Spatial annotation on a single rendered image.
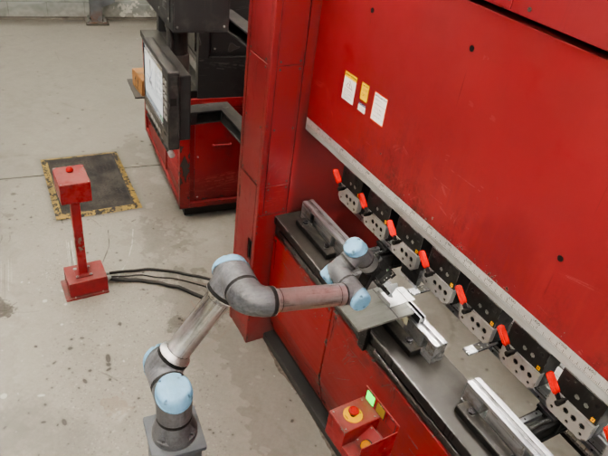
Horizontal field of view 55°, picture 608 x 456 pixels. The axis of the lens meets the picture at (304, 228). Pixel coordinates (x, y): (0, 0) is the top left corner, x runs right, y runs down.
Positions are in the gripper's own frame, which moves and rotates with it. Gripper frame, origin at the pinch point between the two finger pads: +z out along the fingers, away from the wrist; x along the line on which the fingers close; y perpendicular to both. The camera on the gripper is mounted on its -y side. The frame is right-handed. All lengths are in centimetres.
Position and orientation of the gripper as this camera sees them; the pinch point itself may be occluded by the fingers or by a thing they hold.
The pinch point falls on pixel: (384, 291)
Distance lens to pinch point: 233.8
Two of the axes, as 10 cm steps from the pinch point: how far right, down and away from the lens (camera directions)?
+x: -4.8, -5.5, 6.9
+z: 4.7, 5.0, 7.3
